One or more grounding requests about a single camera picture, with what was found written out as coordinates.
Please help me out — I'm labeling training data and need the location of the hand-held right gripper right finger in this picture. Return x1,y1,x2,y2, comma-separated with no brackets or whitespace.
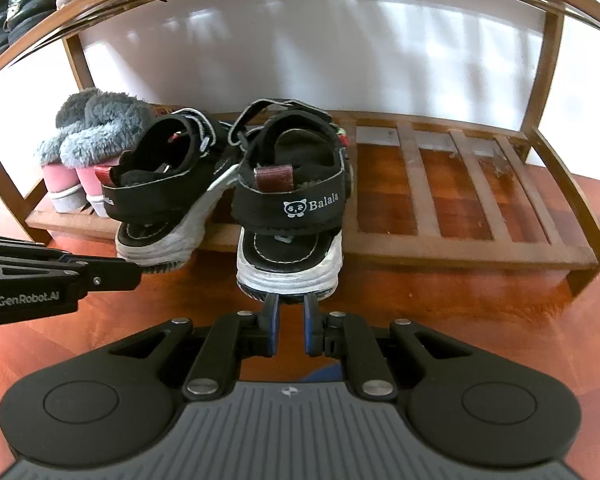
300,293,473,400

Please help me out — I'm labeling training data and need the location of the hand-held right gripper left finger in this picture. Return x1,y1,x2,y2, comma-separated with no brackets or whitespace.
107,294,281,400

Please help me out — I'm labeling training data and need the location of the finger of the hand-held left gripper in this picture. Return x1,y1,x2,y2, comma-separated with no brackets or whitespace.
0,232,73,262
0,255,143,291

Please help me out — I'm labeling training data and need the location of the black sandal white sole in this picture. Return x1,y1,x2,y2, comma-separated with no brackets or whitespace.
94,107,241,276
230,97,356,303

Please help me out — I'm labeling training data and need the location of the wooden shoe rack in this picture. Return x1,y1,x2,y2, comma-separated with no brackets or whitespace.
0,0,600,298

